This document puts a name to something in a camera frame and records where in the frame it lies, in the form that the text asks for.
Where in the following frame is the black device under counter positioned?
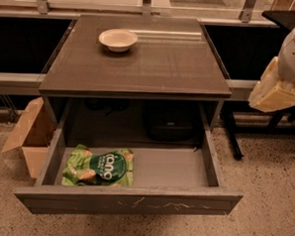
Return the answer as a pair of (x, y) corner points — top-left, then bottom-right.
(143, 100), (196, 142)

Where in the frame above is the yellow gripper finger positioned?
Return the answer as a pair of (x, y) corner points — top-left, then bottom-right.
(248, 57), (279, 102)
(249, 81), (295, 112)

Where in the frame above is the green rice chip bag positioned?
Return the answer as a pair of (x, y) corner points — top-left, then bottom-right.
(61, 144), (134, 186)

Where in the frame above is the grey cabinet counter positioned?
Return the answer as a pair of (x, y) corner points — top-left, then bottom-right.
(36, 10), (236, 135)

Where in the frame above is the cardboard box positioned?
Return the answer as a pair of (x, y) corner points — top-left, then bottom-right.
(2, 97), (54, 178)

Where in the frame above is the white bowl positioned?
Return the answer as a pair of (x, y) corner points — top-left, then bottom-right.
(98, 29), (138, 53)

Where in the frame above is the grey open drawer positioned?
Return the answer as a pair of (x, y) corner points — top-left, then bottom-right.
(15, 98), (243, 215)

